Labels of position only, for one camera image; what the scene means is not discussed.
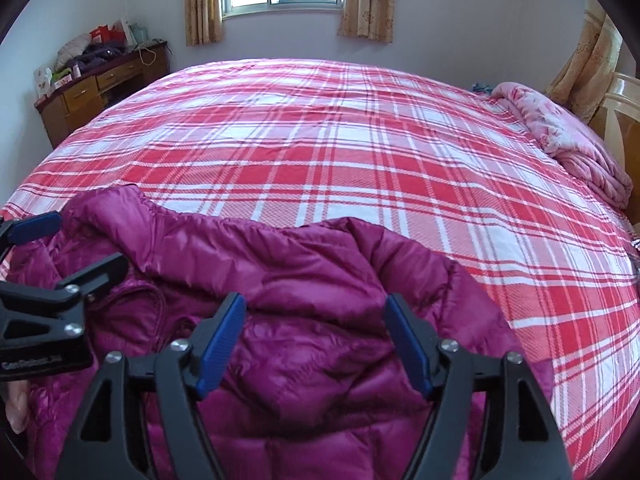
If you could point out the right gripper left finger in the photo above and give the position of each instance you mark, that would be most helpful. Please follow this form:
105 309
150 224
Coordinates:
110 436

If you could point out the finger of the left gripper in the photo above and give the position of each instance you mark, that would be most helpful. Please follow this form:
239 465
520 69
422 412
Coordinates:
97 280
20 232

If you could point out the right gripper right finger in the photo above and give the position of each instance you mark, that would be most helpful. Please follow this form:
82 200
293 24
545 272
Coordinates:
519 437

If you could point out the magenta puffer jacket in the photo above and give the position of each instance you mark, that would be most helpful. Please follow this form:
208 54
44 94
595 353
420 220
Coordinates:
314 388

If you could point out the clothes pile on desk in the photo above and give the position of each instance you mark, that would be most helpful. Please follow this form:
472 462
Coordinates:
103 44

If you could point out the person's left hand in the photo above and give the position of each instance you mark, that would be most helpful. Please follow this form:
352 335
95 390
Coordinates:
17 405

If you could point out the brown wooden desk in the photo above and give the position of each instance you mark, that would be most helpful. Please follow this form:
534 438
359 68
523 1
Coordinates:
81 100

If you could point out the white carton on desk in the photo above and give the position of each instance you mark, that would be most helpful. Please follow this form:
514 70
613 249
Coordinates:
43 81

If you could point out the red plaid bed sheet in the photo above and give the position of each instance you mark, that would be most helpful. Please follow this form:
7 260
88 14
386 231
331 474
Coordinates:
291 142

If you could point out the pink folded quilt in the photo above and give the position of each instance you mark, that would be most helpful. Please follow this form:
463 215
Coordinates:
563 137

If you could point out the left beige curtain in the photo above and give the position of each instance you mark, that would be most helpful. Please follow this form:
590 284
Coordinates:
202 22

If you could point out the wooden bed headboard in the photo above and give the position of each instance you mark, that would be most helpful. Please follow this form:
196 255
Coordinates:
617 123

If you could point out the side beige curtain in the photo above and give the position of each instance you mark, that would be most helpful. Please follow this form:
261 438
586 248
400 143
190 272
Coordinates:
582 83

